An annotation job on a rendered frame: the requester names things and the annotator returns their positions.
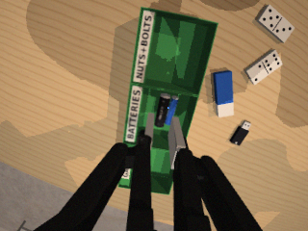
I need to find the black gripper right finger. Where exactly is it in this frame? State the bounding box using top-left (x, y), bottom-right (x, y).
top-left (168, 116), bottom-right (263, 231)

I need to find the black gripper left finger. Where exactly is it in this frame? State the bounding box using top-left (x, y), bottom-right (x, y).
top-left (33, 113), bottom-right (155, 231)

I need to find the blue and white eraser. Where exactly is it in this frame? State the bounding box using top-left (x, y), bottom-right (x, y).
top-left (213, 70), bottom-right (234, 117)

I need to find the white domino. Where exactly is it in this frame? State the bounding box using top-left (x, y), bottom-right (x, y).
top-left (245, 49), bottom-right (282, 85)
top-left (256, 5), bottom-right (295, 43)

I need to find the black aa battery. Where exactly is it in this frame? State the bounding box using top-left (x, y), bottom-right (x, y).
top-left (154, 93), bottom-right (170, 128)

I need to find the black usb stick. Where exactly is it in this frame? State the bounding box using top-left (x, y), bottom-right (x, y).
top-left (230, 121), bottom-right (251, 146)

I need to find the blue battery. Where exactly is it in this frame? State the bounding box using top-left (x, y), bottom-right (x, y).
top-left (165, 95), bottom-right (179, 125)

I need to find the green three-compartment bin rack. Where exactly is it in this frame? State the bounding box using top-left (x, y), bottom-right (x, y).
top-left (123, 7), bottom-right (218, 195)

